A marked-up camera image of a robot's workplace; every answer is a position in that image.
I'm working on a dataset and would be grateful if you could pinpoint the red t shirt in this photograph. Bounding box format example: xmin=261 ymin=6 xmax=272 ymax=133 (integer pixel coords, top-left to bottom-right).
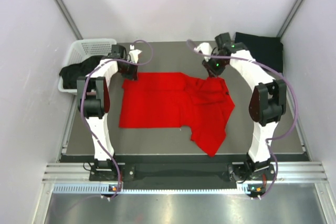
xmin=119 ymin=72 xmax=235 ymax=157

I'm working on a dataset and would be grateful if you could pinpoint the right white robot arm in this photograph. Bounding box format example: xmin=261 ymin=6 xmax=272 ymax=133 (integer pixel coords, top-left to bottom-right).
xmin=195 ymin=33 xmax=287 ymax=183

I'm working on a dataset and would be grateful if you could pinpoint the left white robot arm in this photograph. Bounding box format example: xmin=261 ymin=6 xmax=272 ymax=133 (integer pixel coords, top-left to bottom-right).
xmin=77 ymin=44 xmax=141 ymax=180

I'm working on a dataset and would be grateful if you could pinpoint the folded black t shirt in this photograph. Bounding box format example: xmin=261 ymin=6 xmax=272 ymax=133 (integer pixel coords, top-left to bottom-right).
xmin=235 ymin=32 xmax=284 ymax=73

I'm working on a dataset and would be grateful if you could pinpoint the white plastic laundry basket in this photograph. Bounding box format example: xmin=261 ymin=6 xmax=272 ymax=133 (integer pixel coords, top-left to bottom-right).
xmin=64 ymin=38 xmax=118 ymax=91

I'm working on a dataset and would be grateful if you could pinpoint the black t shirt in basket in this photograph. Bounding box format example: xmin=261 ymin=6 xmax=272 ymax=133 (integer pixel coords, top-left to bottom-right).
xmin=59 ymin=55 xmax=103 ymax=89

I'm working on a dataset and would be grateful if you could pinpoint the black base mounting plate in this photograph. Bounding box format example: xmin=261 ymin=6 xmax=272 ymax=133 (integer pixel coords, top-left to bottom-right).
xmin=88 ymin=162 xmax=278 ymax=189

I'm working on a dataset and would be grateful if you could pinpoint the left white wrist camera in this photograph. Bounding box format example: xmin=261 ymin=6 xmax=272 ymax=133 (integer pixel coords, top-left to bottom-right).
xmin=128 ymin=45 xmax=142 ymax=63

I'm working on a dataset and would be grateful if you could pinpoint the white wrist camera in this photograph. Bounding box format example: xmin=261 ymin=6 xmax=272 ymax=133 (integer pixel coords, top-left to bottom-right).
xmin=194 ymin=42 xmax=213 ymax=56
xmin=128 ymin=45 xmax=142 ymax=63

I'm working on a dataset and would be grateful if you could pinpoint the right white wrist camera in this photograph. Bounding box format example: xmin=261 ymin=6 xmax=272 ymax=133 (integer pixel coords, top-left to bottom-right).
xmin=194 ymin=42 xmax=213 ymax=56

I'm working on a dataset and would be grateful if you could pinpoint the aluminium frame rail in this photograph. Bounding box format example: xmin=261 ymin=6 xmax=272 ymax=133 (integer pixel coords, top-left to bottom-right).
xmin=42 ymin=162 xmax=327 ymax=183

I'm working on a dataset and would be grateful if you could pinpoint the grey slotted cable duct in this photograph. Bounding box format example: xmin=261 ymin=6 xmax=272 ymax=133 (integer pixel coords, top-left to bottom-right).
xmin=52 ymin=183 xmax=266 ymax=195

